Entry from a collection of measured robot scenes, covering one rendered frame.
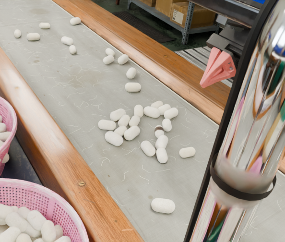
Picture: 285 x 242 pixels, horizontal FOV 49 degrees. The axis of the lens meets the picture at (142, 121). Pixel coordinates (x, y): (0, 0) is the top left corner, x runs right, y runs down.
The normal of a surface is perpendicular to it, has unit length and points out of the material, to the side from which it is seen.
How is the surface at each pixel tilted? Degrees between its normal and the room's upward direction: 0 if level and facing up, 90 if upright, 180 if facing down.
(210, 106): 45
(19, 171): 0
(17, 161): 0
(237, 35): 40
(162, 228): 0
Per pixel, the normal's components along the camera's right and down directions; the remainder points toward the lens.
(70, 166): 0.10, -0.80
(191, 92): -0.50, -0.37
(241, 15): -0.81, 0.27
